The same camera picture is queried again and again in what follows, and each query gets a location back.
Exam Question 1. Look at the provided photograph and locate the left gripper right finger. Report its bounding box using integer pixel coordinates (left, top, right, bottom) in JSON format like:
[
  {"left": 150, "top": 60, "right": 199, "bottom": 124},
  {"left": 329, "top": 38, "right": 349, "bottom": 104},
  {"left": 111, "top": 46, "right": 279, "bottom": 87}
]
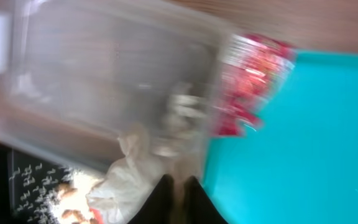
[{"left": 183, "top": 176, "right": 228, "bottom": 224}]

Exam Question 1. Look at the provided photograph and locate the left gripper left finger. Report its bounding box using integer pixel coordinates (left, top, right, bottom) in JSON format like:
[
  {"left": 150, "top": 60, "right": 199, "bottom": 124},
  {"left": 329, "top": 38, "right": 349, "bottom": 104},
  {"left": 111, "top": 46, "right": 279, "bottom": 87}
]
[{"left": 128, "top": 174, "right": 174, "bottom": 224}]

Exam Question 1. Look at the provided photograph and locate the white napkin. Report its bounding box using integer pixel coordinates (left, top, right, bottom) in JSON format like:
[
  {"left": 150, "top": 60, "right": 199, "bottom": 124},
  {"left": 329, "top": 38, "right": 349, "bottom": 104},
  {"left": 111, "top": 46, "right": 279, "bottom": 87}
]
[
  {"left": 86, "top": 123, "right": 176, "bottom": 224},
  {"left": 162, "top": 82, "right": 205, "bottom": 136}
]

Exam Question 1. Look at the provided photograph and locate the red snack wrapper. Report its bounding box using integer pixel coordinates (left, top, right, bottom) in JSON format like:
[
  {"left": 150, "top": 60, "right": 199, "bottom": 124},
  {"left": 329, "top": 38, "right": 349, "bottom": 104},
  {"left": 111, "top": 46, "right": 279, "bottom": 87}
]
[{"left": 214, "top": 34, "right": 296, "bottom": 137}]

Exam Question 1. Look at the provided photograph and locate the pile of food scraps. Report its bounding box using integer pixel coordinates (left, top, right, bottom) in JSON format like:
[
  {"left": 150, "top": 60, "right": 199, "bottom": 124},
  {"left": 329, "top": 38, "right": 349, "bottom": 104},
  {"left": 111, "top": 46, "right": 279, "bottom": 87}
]
[{"left": 9, "top": 161, "right": 105, "bottom": 224}]

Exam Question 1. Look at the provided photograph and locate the teal serving tray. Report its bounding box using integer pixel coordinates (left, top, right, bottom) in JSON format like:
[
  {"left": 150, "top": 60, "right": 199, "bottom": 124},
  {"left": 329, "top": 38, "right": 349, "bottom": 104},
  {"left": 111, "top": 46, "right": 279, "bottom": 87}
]
[{"left": 203, "top": 51, "right": 358, "bottom": 224}]

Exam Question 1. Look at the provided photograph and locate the clear plastic bin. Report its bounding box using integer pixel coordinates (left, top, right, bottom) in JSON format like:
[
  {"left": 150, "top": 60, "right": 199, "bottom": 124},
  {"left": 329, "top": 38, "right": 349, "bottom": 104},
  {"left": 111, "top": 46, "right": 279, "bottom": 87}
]
[{"left": 0, "top": 0, "right": 234, "bottom": 173}]

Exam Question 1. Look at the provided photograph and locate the black plastic tray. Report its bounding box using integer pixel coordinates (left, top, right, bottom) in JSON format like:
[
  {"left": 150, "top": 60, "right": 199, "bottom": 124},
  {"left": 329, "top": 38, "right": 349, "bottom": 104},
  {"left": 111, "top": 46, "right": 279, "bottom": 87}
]
[{"left": 0, "top": 144, "right": 71, "bottom": 223}]

